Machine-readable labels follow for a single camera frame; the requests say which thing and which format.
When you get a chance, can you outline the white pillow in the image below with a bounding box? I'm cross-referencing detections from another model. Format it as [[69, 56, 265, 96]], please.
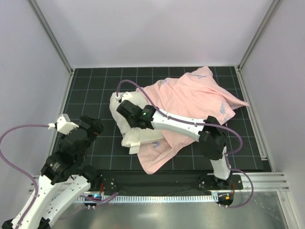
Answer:
[[109, 91, 164, 148]]

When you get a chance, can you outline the pink purple printed pillowcase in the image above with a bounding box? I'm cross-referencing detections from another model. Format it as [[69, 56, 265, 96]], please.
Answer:
[[138, 66, 249, 175]]

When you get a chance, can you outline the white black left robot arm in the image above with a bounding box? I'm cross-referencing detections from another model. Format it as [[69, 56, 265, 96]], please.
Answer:
[[0, 114, 103, 229]]

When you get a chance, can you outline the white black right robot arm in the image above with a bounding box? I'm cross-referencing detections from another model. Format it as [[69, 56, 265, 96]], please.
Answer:
[[116, 100, 232, 189]]

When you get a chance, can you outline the blue white pillow label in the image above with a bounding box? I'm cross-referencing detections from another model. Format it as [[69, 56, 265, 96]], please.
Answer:
[[129, 142, 141, 155]]

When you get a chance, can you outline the black gridded work mat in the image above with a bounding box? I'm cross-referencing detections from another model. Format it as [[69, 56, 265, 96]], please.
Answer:
[[64, 66, 272, 173]]

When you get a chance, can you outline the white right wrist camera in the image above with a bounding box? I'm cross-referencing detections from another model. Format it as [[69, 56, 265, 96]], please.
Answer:
[[115, 92, 132, 103]]

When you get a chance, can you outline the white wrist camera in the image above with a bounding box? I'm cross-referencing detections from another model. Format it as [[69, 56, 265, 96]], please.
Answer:
[[115, 92, 132, 103], [48, 114, 79, 135]]

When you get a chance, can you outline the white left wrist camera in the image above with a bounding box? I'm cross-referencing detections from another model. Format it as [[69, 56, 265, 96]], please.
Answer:
[[48, 114, 79, 135]]

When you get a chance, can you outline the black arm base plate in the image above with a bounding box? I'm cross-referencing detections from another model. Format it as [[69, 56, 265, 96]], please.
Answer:
[[102, 170, 243, 197]]

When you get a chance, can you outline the left aluminium rail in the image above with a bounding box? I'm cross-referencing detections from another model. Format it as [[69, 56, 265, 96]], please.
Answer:
[[28, 175, 79, 194]]

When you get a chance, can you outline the slotted grey cable duct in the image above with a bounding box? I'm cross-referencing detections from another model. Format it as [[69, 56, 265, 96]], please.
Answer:
[[78, 194, 219, 204]]

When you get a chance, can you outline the left aluminium frame post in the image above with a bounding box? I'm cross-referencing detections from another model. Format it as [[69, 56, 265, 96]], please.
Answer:
[[28, 0, 74, 73]]

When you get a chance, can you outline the aluminium frame post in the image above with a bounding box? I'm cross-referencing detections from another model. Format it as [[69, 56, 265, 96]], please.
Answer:
[[237, 0, 284, 70], [28, 0, 74, 73]]

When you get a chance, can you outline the right aluminium frame post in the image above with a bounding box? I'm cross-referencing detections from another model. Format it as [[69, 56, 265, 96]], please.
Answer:
[[237, 0, 284, 70]]

